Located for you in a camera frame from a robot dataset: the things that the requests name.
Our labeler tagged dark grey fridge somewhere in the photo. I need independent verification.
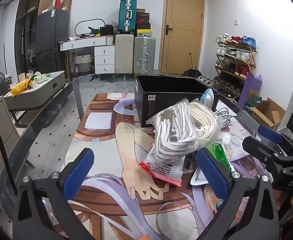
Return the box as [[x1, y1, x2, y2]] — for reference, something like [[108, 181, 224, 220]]
[[35, 8, 70, 72]]

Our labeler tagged grey coffee table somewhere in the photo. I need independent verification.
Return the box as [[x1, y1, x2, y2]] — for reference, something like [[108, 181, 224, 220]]
[[4, 70, 67, 127]]

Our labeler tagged green tissue pack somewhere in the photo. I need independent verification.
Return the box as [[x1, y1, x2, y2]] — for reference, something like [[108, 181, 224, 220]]
[[34, 72, 52, 83]]

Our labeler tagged black bag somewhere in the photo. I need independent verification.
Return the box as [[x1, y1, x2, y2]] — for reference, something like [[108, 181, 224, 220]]
[[100, 24, 116, 36]]

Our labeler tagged oval mirror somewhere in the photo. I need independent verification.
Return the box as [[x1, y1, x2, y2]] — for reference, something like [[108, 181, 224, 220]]
[[74, 19, 105, 36]]

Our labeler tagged dark glass cabinet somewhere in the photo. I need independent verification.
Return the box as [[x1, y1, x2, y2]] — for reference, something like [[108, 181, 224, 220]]
[[14, 0, 56, 69]]

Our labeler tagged wooden shoe rack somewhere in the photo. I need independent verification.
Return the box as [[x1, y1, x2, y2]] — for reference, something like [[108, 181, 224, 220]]
[[214, 36, 258, 98]]

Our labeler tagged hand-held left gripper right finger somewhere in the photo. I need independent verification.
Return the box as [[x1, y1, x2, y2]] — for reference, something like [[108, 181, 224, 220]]
[[196, 147, 280, 240]]

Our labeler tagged silver suitcase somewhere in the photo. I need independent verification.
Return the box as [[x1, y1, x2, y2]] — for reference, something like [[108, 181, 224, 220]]
[[133, 36, 156, 74]]

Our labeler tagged green box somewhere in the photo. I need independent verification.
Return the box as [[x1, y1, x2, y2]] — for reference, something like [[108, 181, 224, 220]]
[[245, 97, 261, 113]]

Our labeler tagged white foam wrap sheet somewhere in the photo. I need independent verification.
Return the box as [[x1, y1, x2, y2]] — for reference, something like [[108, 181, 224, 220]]
[[218, 132, 234, 151]]

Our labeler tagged printed desk mat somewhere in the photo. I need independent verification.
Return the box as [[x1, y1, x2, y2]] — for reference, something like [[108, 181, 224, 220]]
[[64, 92, 270, 240]]

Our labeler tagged yellow plastic bag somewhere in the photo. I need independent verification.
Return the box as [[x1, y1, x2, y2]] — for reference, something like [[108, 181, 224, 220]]
[[10, 78, 32, 96]]

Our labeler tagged wooden door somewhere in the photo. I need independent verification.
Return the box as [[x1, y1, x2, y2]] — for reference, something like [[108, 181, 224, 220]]
[[160, 0, 205, 75]]

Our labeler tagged white blue plush toy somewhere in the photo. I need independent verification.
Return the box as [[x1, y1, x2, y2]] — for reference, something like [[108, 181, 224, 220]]
[[200, 89, 215, 108]]

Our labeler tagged white cable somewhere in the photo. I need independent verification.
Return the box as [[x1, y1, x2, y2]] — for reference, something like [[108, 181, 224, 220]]
[[213, 107, 238, 131]]

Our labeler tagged small white printed packet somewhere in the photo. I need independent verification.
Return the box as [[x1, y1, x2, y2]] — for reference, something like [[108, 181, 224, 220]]
[[190, 169, 209, 186]]

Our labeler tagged black storage box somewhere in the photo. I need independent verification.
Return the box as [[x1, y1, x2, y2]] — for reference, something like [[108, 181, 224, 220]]
[[135, 74, 220, 128]]

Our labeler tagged green packet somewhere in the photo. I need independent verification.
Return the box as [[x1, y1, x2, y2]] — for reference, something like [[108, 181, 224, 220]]
[[204, 141, 232, 172]]

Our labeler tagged cream suitcase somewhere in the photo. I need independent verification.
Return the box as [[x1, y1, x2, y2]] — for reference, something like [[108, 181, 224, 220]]
[[115, 33, 135, 73]]

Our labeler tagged shoe rack with shoes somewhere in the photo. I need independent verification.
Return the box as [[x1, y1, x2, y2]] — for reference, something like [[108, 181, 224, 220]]
[[214, 33, 257, 95]]

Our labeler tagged scattered pile of shoes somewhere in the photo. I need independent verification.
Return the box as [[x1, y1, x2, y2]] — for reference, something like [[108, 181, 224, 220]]
[[196, 74, 220, 87]]

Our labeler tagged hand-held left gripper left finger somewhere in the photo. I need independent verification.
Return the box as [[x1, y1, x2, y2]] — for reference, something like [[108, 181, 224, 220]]
[[13, 147, 95, 240]]

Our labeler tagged teal suitcase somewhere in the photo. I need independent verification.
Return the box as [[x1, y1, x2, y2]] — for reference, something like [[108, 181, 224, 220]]
[[118, 0, 138, 33]]

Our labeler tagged white desk with drawers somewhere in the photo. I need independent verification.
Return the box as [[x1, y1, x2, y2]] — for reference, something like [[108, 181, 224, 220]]
[[59, 35, 116, 74]]

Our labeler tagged wicker basket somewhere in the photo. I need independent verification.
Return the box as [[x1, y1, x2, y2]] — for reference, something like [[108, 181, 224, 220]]
[[74, 52, 92, 72]]

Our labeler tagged black umbrella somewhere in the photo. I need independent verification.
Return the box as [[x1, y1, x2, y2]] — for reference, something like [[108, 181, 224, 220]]
[[182, 53, 200, 77]]

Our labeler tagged open cardboard box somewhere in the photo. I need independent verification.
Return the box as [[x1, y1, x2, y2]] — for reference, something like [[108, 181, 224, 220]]
[[250, 97, 286, 131]]

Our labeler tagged bag of cream rope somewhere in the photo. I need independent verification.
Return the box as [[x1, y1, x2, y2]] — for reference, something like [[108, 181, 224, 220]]
[[188, 101, 223, 146]]

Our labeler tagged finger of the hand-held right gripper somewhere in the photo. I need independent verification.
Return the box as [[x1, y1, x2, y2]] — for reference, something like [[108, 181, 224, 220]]
[[258, 125, 293, 155], [242, 135, 280, 167]]

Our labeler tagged black shoe box red logo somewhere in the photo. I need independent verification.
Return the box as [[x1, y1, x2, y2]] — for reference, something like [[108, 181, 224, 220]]
[[136, 12, 151, 24]]

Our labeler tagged bag of white laces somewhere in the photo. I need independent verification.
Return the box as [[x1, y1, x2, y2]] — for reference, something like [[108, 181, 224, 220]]
[[139, 99, 199, 187]]

